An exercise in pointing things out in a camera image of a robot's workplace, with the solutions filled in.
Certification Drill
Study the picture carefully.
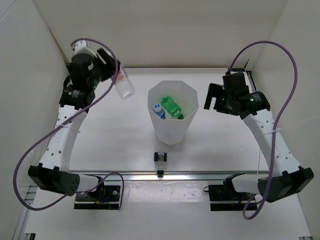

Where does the clear bottle white orange label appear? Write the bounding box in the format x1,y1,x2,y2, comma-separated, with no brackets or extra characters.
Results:
114,64,136,100

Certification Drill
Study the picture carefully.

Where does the green plastic bottle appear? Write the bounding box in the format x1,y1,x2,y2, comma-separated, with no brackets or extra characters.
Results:
160,95,185,120

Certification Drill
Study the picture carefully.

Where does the clear bottle blue label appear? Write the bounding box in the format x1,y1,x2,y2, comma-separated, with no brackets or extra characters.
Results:
153,103,166,120

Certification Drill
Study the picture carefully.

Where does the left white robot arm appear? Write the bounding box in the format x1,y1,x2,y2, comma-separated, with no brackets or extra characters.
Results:
28,48,120,196

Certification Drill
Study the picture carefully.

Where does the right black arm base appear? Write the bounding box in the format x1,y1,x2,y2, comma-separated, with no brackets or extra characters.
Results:
203,182,252,212

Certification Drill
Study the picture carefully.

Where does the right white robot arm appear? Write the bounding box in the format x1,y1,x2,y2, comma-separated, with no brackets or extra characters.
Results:
204,72,314,203

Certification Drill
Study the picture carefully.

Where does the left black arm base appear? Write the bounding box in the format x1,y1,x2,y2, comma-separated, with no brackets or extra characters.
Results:
73,183,123,210

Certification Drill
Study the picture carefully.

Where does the white octagonal plastic bin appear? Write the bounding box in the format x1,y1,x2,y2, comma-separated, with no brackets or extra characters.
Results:
147,80,199,145

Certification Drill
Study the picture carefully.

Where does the aluminium right rail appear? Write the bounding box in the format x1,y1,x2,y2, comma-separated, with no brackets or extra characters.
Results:
246,70,257,92

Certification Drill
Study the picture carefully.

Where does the aluminium rail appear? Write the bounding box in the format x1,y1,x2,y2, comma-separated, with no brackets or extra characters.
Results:
246,70,257,92
67,170,276,181

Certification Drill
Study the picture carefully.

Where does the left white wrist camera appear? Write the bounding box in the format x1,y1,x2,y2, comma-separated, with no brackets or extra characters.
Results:
71,37,97,57

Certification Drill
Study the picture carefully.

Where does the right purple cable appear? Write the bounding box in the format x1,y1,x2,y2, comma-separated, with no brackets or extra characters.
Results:
228,39,299,220

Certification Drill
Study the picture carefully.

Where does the aluminium front rail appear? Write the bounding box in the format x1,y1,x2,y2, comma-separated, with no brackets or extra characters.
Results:
67,170,276,181

